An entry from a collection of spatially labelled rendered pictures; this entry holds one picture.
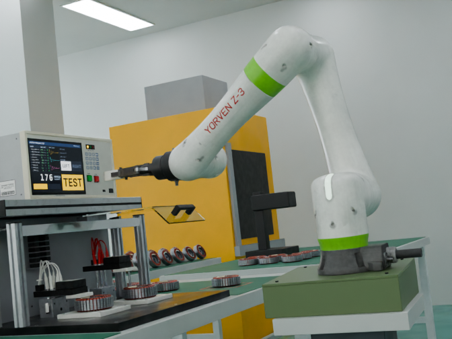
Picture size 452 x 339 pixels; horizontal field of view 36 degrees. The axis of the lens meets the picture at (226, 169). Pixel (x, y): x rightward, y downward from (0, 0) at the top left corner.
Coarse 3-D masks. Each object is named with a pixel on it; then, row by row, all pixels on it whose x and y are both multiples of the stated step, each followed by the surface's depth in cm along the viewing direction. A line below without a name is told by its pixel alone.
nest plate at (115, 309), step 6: (114, 306) 206; (120, 306) 204; (126, 306) 204; (72, 312) 201; (78, 312) 200; (84, 312) 198; (90, 312) 196; (96, 312) 194; (102, 312) 194; (108, 312) 196; (114, 312) 199; (60, 318) 198; (66, 318) 198
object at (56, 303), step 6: (42, 300) 206; (48, 300) 205; (54, 300) 206; (60, 300) 208; (66, 300) 210; (42, 306) 206; (54, 306) 205; (60, 306) 207; (66, 306) 210; (42, 312) 206; (54, 312) 205; (60, 312) 207; (66, 312) 210
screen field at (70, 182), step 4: (64, 176) 218; (68, 176) 220; (72, 176) 222; (76, 176) 224; (80, 176) 226; (64, 180) 218; (68, 180) 220; (72, 180) 222; (76, 180) 223; (80, 180) 225; (64, 184) 218; (68, 184) 220; (72, 184) 221; (76, 184) 223; (80, 184) 225; (64, 188) 218; (68, 188) 219; (72, 188) 221; (76, 188) 223; (80, 188) 225
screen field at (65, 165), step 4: (64, 164) 219; (68, 164) 221; (72, 164) 223; (76, 164) 224; (80, 164) 226; (64, 168) 219; (68, 168) 221; (72, 168) 222; (76, 168) 224; (80, 168) 226
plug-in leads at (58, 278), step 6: (42, 264) 208; (48, 264) 210; (54, 264) 210; (42, 270) 209; (48, 270) 206; (48, 276) 206; (54, 276) 211; (60, 276) 210; (54, 282) 211; (36, 288) 208; (42, 288) 209; (48, 288) 208; (54, 288) 210
